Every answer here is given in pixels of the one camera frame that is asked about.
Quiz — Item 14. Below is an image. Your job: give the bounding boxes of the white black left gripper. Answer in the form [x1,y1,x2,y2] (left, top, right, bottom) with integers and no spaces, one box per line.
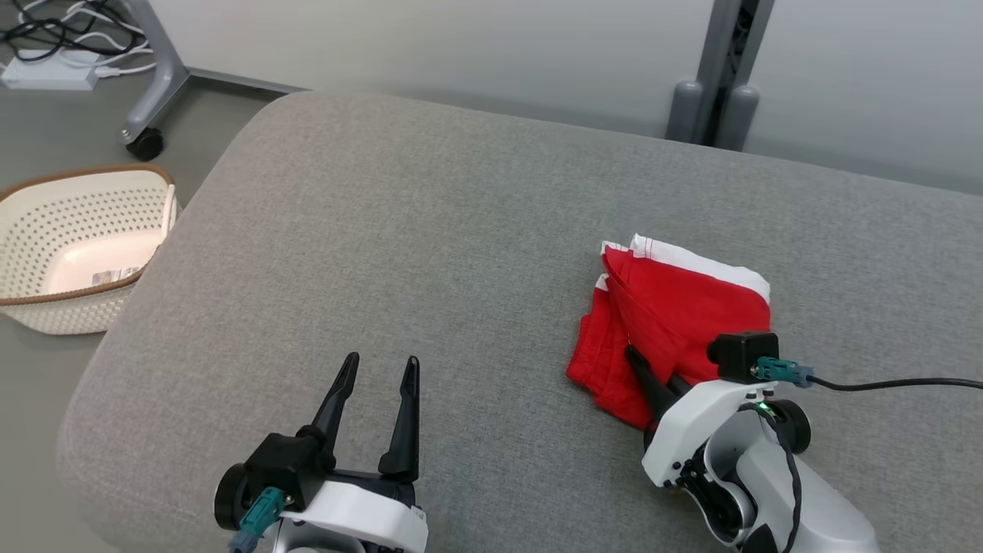
[286,352,429,553]

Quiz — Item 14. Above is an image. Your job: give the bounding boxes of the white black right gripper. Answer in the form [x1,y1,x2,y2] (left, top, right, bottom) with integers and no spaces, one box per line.
[624,346,776,488]

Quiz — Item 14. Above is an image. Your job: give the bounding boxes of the red shorts with white stripes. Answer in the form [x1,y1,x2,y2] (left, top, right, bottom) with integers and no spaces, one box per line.
[566,234,772,429]

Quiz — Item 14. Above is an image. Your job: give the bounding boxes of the black caster wheel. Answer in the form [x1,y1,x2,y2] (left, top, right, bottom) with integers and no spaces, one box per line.
[127,128,164,162]

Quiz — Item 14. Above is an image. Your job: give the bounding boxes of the cream perforated laundry basket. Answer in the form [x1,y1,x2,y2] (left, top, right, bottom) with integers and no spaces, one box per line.
[0,164,179,336]

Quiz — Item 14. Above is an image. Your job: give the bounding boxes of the grey metal stand leg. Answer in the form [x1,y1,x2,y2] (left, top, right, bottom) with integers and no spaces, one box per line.
[121,0,191,143]

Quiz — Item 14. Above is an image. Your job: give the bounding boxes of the white power strip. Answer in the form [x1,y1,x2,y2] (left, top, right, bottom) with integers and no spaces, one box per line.
[0,50,101,91]

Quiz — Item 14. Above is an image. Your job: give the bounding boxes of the right camera cable teal connector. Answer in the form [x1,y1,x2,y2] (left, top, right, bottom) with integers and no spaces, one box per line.
[756,357,983,394]

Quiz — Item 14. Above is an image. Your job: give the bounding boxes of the camera cable teal connector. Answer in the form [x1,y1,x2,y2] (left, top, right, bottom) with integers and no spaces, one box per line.
[230,486,286,553]
[756,357,983,394]

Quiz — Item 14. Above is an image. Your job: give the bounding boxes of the left camera cable teal connector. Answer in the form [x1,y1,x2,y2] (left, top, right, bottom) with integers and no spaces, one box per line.
[230,486,286,553]

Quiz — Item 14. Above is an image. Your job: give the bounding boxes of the grey cylindrical post foot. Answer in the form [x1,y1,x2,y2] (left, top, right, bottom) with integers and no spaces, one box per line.
[667,79,703,144]
[716,84,761,151]

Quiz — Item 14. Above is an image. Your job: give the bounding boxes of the grey metal partition post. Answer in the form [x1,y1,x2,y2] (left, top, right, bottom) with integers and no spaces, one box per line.
[695,0,776,147]

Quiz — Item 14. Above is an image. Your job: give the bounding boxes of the white floor cable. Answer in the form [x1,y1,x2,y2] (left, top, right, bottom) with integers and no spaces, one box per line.
[15,0,158,78]

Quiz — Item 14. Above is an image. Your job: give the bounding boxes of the black floor cable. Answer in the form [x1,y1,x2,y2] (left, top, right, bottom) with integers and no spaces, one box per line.
[0,0,147,62]

